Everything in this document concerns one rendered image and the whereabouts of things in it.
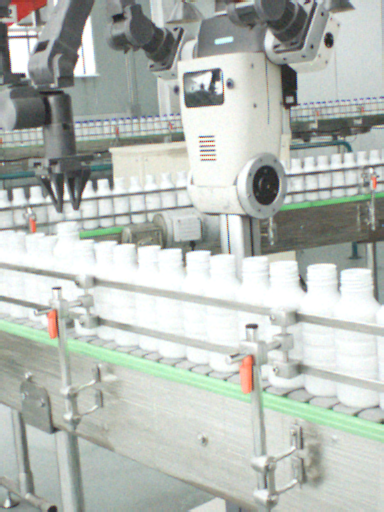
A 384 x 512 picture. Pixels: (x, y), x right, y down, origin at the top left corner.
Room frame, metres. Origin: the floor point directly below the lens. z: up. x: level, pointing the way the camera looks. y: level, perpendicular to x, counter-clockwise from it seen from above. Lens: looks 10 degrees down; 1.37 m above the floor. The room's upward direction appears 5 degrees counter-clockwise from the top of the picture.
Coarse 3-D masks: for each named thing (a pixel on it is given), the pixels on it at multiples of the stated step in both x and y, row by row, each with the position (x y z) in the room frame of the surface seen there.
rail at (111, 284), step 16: (32, 272) 1.53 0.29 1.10; (48, 272) 1.49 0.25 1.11; (112, 288) 1.33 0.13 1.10; (128, 288) 1.30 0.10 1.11; (144, 288) 1.27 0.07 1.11; (16, 304) 1.59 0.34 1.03; (32, 304) 1.54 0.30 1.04; (208, 304) 1.16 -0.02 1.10; (224, 304) 1.13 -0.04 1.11; (240, 304) 1.11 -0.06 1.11; (304, 320) 1.02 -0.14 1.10; (320, 320) 1.00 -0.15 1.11; (336, 320) 0.98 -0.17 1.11; (352, 320) 0.96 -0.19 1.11; (160, 336) 1.25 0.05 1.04; (176, 336) 1.22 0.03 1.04; (224, 352) 1.14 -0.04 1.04; (304, 368) 1.02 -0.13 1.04; (320, 368) 1.00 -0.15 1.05; (352, 384) 0.96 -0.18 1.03; (368, 384) 0.95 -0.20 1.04
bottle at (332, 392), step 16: (320, 272) 1.03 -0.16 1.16; (336, 272) 1.04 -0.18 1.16; (320, 288) 1.03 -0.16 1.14; (336, 288) 1.04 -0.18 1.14; (304, 304) 1.03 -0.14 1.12; (320, 304) 1.02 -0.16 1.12; (336, 304) 1.02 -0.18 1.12; (304, 336) 1.04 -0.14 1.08; (320, 336) 1.02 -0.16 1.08; (304, 352) 1.04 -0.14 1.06; (320, 352) 1.02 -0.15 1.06; (304, 384) 1.05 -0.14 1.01; (320, 384) 1.02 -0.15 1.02; (336, 384) 1.02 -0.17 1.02
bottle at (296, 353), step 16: (272, 272) 1.08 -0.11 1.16; (288, 272) 1.07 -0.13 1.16; (272, 288) 1.08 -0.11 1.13; (288, 288) 1.07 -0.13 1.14; (272, 304) 1.07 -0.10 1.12; (288, 304) 1.06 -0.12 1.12; (272, 352) 1.07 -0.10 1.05; (288, 352) 1.06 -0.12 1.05; (272, 384) 1.08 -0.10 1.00; (288, 384) 1.06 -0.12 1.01
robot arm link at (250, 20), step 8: (240, 0) 1.83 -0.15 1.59; (248, 0) 1.81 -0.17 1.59; (240, 8) 1.83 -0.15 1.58; (248, 8) 1.81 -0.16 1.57; (240, 16) 1.83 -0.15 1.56; (248, 16) 1.82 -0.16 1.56; (256, 16) 1.81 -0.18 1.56; (248, 24) 1.85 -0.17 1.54; (256, 24) 1.84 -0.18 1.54; (264, 24) 1.82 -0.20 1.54
